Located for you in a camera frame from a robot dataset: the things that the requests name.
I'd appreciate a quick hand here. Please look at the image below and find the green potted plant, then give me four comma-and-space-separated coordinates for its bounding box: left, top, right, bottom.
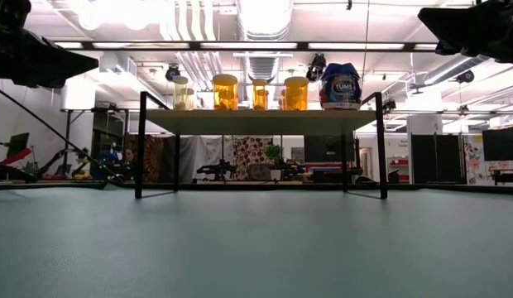
263, 143, 285, 182

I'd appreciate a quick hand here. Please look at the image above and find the small orange pill bottle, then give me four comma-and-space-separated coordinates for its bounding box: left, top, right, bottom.
252, 78, 269, 111

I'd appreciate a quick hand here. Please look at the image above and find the black partition panel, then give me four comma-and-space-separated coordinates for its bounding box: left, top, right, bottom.
410, 132, 467, 185

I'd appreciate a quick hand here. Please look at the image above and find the wooden shelf with black frame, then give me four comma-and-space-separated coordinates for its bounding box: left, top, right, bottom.
134, 90, 389, 200

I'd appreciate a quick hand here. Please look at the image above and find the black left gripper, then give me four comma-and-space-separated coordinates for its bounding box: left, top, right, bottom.
0, 0, 99, 89

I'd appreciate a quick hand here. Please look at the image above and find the red floral hanging cloth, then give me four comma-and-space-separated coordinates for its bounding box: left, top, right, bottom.
233, 136, 274, 181

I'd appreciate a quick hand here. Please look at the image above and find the floral curtain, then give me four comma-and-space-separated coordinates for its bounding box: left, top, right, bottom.
463, 132, 513, 186

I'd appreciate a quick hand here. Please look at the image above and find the grey hanging cloth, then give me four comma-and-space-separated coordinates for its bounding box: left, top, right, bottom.
165, 136, 224, 183

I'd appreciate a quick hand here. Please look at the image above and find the red storage shelf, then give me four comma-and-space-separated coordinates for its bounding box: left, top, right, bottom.
386, 156, 410, 183

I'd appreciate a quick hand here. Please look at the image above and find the black television screen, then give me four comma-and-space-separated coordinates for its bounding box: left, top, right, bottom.
482, 127, 513, 163

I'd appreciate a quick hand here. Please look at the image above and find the blue Tums bottle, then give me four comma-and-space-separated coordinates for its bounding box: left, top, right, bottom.
319, 62, 363, 111

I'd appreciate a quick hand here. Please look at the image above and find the dark orange mandala tapestry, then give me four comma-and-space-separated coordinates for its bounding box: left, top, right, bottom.
140, 134, 166, 184

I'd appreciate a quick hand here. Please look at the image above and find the large orange pill bottle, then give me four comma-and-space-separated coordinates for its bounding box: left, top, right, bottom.
283, 76, 309, 112
212, 73, 239, 111

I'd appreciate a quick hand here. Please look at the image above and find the silver ceiling duct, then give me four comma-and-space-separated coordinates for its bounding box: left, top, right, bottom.
235, 0, 295, 82

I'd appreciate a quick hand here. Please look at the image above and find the person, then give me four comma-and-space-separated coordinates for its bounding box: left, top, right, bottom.
122, 147, 137, 175

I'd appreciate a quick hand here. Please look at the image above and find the black computer monitor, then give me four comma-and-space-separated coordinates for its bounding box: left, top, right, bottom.
6, 132, 31, 161

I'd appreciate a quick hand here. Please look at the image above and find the green table mat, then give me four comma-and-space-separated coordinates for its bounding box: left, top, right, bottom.
0, 188, 513, 298

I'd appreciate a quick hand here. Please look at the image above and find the dark low table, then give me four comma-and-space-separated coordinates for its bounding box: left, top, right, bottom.
487, 167, 513, 186

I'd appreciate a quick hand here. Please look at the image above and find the black ceiling spot lamp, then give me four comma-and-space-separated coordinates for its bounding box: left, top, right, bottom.
454, 69, 476, 84
305, 52, 328, 83
164, 64, 182, 83

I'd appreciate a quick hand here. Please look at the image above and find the black metal table frame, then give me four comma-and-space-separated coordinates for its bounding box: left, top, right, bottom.
0, 40, 513, 192

